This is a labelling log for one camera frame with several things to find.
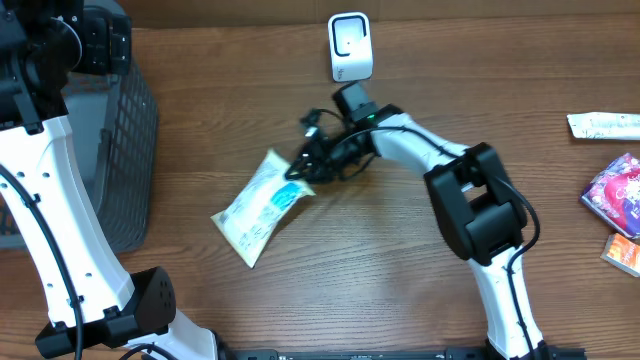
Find cream snack bag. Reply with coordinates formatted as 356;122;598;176
211;149;315;268

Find white conditioner tube gold cap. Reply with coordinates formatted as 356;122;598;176
567;112;639;140

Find red purple liners pack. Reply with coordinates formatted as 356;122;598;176
580;153;639;239

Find orange snack packet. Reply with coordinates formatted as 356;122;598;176
601;233;639;278

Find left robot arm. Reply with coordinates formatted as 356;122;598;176
1;1;224;360

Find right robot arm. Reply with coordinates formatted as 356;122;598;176
285;82;545;359

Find white barcode scanner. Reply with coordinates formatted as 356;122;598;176
327;12;374;83

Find grey plastic shopping basket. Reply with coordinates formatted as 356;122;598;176
1;0;158;253

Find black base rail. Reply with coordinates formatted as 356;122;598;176
219;343;587;360

